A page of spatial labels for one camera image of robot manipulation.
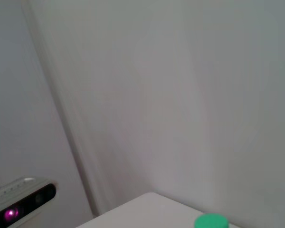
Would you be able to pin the clear test tube green cap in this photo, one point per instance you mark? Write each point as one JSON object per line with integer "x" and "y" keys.
{"x": 211, "y": 221}

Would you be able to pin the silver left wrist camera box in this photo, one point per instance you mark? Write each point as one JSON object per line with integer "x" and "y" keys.
{"x": 19, "y": 191}

